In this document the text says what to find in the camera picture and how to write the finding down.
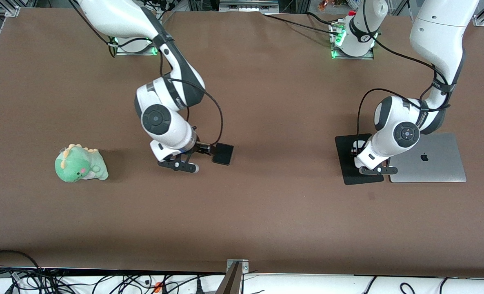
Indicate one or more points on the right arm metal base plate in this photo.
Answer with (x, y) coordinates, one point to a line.
(121, 52)

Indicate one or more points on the aluminium frame corner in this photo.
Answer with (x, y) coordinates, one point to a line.
(9, 10)

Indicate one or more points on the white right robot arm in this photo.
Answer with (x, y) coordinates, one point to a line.
(115, 16)

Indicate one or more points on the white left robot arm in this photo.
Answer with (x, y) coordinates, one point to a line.
(442, 32)

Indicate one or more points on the black smartphone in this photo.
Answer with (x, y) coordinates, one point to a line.
(223, 153)

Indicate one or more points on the white computer mouse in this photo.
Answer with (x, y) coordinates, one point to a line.
(360, 144)

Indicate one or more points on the metal table edge bracket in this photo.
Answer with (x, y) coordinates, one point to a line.
(237, 267)

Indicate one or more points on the black mouse pad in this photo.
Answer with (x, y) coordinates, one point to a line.
(348, 171)

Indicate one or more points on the silver laptop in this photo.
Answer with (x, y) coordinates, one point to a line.
(442, 167)

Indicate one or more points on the green dinosaur plush toy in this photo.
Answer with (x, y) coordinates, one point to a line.
(78, 165)

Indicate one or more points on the aluminium frame rail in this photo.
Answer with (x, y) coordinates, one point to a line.
(248, 5)

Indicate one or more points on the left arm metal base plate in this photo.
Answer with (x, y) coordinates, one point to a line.
(368, 57)

